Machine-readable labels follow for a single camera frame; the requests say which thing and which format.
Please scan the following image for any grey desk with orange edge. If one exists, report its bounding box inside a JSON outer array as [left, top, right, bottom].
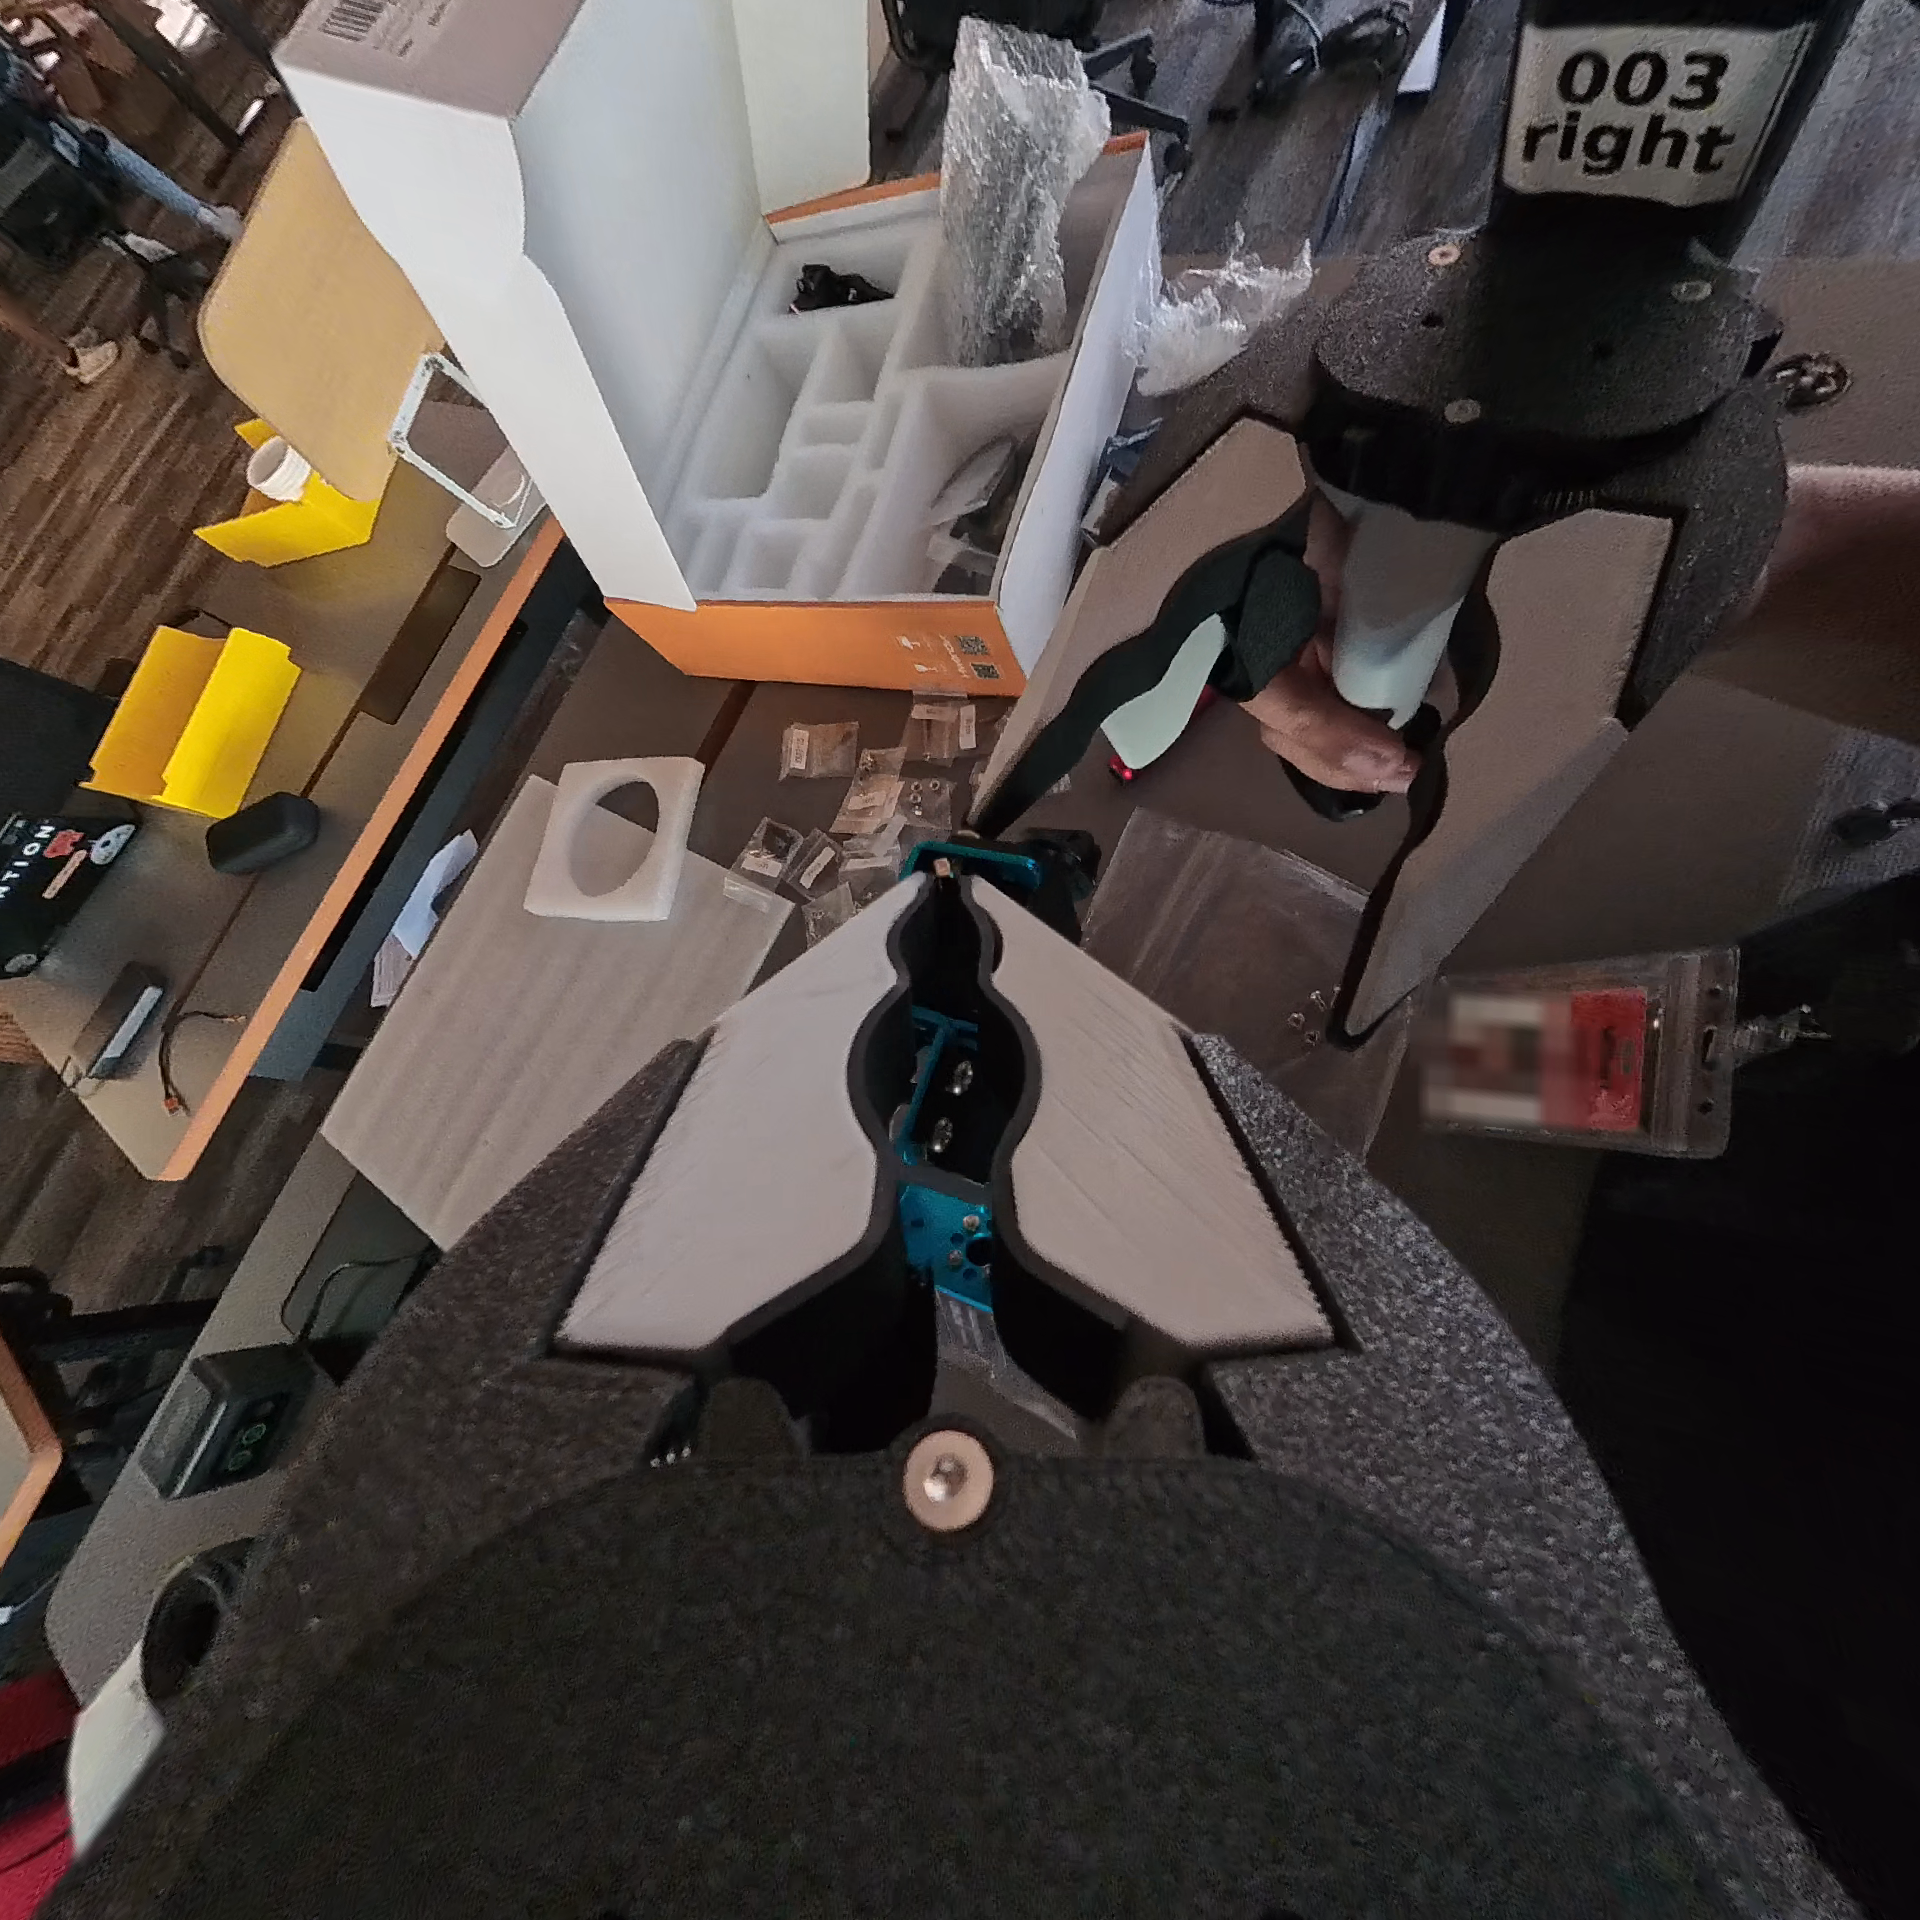
[[0, 497, 564, 1184]]

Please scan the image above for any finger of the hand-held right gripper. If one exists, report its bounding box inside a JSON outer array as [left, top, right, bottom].
[[1328, 510, 1680, 1050], [966, 417, 1321, 842]]

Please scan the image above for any black office chair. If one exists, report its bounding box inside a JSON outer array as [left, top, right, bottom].
[[0, 656, 106, 819]]

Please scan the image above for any person's black clothing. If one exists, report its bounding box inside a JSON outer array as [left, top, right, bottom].
[[1558, 872, 1920, 1920]]

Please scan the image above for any person's right forearm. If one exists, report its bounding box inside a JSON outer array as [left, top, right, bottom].
[[1687, 463, 1920, 742]]

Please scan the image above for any tan chair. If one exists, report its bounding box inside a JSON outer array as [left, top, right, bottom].
[[199, 120, 548, 544]]

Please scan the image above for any black power station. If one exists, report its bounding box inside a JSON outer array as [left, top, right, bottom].
[[136, 1342, 317, 1499]]

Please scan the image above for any white paper slip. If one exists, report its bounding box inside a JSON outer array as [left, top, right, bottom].
[[367, 831, 481, 1011]]

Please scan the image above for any yellow storage box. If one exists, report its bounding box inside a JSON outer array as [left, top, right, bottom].
[[81, 627, 302, 819], [194, 422, 384, 569]]

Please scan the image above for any black cylindrical object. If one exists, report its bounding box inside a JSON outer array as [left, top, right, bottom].
[[142, 1536, 255, 1705]]

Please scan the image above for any blue toy robot arm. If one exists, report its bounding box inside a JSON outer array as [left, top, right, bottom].
[[895, 832, 1105, 1327]]

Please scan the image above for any orange white cardboard box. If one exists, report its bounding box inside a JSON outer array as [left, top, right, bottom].
[[270, 0, 1164, 696]]

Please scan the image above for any person's right hand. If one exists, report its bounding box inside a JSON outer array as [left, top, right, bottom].
[[1257, 632, 1426, 799]]

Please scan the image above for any pile of small parts bags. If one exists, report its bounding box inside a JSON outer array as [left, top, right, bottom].
[[720, 682, 1081, 946]]

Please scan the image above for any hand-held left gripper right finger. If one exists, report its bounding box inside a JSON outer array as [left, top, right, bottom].
[[951, 874, 1337, 1355]]

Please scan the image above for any thin red black cable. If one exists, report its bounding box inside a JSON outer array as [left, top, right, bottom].
[[150, 1008, 248, 1121]]

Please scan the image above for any red lanyard card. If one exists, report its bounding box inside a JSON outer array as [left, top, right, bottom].
[[1423, 944, 1742, 1162]]

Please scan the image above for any dark grey desk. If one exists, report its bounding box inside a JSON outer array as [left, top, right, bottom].
[[45, 224, 1920, 1729]]

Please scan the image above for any black flat box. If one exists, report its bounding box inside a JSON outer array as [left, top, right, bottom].
[[58, 964, 167, 1082]]

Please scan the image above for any black laptop with stickers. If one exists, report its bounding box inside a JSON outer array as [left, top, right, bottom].
[[0, 809, 140, 970]]

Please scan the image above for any white foam frame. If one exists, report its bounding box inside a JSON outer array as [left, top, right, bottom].
[[520, 758, 705, 921]]

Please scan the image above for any white foam sheet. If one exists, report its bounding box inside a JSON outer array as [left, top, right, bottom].
[[321, 772, 798, 1248]]

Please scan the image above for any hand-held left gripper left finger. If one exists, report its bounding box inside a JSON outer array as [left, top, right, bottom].
[[554, 874, 933, 1360]]

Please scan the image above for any black rounded pouch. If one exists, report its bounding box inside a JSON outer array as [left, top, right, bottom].
[[207, 791, 319, 876]]

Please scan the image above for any black flat pad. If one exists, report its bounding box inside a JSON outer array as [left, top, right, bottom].
[[280, 1184, 437, 1337]]

